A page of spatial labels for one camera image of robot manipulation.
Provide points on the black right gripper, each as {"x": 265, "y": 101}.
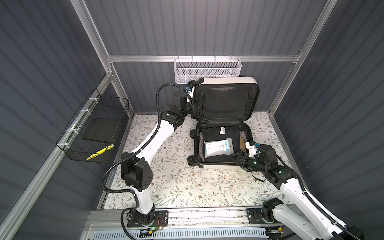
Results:
{"x": 241, "y": 154}

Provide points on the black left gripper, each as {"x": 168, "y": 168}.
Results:
{"x": 194, "y": 108}

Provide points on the tan shorts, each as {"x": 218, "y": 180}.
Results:
{"x": 243, "y": 144}

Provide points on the white packet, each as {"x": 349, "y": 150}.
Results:
{"x": 216, "y": 148}

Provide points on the black t-shirt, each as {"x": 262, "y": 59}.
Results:
{"x": 219, "y": 134}

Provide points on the white hard-shell suitcase black lining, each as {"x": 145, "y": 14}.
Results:
{"x": 224, "y": 102}

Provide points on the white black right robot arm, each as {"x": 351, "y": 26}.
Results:
{"x": 300, "y": 198}

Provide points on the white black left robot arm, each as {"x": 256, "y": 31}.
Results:
{"x": 136, "y": 172}

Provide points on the floral table mat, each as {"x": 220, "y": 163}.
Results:
{"x": 177, "y": 185}

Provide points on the yellow black striped item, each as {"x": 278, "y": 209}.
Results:
{"x": 100, "y": 152}

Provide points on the black pad in basket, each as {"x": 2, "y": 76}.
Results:
{"x": 102, "y": 130}

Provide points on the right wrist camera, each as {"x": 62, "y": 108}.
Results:
{"x": 252, "y": 148}

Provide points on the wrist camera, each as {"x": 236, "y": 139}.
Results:
{"x": 252, "y": 148}
{"x": 190, "y": 93}

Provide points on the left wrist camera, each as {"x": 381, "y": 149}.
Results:
{"x": 190, "y": 93}

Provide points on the white wire mesh basket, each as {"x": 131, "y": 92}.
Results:
{"x": 193, "y": 69}

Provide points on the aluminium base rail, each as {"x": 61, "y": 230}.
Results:
{"x": 228, "y": 223}

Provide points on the black wire mesh basket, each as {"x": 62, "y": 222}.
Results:
{"x": 106, "y": 106}

